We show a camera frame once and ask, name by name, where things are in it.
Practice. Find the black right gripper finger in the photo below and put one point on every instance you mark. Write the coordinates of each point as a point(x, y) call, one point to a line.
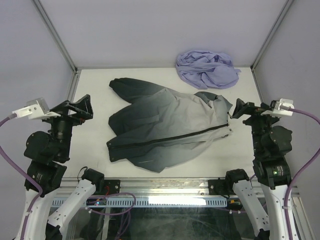
point(238, 112)
point(240, 104)

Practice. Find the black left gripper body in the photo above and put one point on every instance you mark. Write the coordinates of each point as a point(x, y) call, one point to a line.
point(64, 124)

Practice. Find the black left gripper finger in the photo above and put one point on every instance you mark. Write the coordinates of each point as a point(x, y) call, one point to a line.
point(85, 100)
point(81, 112)

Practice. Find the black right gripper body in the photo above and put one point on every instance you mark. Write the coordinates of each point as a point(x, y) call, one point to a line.
point(258, 123)

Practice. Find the dark green grey jacket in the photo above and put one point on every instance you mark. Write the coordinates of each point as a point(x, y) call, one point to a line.
point(161, 128)

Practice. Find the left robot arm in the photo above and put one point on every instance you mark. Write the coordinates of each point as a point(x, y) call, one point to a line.
point(48, 152)

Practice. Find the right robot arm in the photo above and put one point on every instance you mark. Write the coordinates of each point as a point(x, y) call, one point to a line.
point(276, 220)

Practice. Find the crumpled lavender cloth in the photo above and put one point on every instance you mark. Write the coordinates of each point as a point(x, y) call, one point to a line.
point(203, 69)

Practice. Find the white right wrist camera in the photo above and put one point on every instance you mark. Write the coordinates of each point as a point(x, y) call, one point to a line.
point(280, 108)

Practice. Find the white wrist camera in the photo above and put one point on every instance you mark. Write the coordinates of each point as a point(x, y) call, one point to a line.
point(36, 109)
point(280, 108)

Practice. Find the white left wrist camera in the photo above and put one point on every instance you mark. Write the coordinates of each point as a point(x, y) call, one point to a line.
point(36, 109)

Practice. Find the left aluminium corner post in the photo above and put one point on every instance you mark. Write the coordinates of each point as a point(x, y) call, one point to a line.
point(54, 34)

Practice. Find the aluminium corner post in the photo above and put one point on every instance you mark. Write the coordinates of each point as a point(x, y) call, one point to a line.
point(271, 34)
point(54, 34)

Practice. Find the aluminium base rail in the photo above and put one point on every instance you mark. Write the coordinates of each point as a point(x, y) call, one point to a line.
point(143, 187)

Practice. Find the right aluminium corner post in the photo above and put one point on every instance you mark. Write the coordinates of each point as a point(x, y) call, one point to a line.
point(271, 34)

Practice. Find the slotted grey cable duct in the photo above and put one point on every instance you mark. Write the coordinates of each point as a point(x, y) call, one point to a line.
point(158, 202)

